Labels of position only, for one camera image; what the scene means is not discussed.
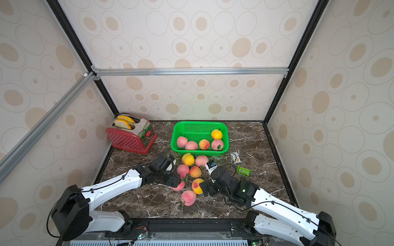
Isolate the yellow peach near basket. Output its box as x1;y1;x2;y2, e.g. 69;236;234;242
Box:
182;153;195;167

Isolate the pink peach with leaf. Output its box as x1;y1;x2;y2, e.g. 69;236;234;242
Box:
171;181;185;191

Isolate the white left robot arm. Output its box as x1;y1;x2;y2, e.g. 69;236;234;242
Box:
49;154;182;241

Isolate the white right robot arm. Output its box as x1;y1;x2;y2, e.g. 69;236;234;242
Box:
200;162;337;246

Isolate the white biscuit packet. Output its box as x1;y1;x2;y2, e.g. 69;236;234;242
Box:
230;152;242;164

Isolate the green snack packet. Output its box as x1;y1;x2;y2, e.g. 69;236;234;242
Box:
237;166;251;177

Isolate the yellow red peach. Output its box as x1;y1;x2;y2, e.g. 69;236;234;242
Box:
192;178;204;195

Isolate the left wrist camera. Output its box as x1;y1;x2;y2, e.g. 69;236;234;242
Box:
163;155;176;172

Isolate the orange wrinkled peach middle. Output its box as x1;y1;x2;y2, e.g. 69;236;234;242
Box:
189;166;202;178

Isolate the yellow peach front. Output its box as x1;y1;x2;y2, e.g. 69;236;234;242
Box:
211;129;223;140

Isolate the rear toast slice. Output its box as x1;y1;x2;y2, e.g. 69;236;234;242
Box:
117;115;135;124

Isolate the black right frame post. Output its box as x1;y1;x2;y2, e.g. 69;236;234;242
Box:
263;0;329;126

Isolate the front toast slice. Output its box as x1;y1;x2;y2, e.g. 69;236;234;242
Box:
114;119;132;130

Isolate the green plastic basket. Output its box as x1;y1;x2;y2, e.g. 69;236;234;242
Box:
171;121;229;156

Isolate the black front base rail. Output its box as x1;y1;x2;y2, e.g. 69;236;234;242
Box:
56;217;322;246

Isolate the black left frame post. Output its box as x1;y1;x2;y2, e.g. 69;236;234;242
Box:
45;0;119;115

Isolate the toast slice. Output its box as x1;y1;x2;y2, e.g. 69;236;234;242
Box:
117;115;135;124
114;119;132;130

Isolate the diagonal aluminium rail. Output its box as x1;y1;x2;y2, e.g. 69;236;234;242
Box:
1;71;94;182

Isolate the black frame post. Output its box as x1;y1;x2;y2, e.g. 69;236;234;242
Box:
263;0;329;126
45;0;119;115

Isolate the horizontal aluminium rail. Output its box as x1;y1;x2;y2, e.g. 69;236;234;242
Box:
91;65;289;77

